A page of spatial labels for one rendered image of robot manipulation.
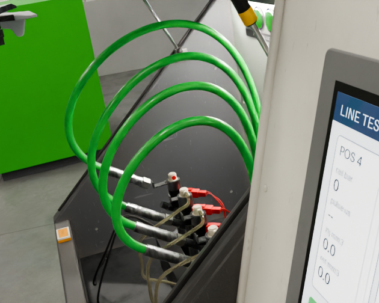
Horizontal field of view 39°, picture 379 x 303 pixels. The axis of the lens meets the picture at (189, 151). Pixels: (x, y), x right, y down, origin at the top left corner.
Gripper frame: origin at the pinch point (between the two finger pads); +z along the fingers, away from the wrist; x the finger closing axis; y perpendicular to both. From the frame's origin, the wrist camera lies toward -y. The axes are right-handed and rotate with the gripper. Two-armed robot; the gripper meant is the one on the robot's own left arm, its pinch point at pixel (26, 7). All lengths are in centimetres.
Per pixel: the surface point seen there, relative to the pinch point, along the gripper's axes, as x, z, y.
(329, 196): 112, -12, -1
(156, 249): 82, -15, 22
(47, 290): -78, 6, 158
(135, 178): 60, -6, 23
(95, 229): 31, -5, 52
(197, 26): 62, 10, -4
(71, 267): 50, -19, 44
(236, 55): 65, 16, 2
